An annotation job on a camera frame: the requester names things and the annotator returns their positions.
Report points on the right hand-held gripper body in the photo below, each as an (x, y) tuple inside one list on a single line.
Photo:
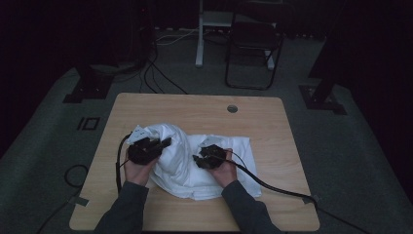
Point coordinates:
[(212, 156)]

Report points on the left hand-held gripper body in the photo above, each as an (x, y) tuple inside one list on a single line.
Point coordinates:
[(142, 152)]

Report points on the white skirt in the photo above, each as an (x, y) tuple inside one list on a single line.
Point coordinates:
[(181, 169)]

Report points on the person's left hand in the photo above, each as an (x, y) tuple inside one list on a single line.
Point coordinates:
[(138, 174)]

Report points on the person's right hand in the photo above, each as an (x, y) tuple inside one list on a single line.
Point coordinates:
[(225, 174)]

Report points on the round grey table grommet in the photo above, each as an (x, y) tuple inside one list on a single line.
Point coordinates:
[(232, 109)]

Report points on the grey tape piece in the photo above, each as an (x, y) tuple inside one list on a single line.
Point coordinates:
[(312, 198), (79, 201)]

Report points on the black stand with flat base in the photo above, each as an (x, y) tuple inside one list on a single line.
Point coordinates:
[(92, 87)]

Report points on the black stand with square base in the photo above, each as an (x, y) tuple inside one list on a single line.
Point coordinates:
[(321, 97)]

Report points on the black folding chair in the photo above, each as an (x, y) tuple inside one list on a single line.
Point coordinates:
[(255, 35)]

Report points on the white desk frame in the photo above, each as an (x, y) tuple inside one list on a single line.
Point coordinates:
[(199, 48)]

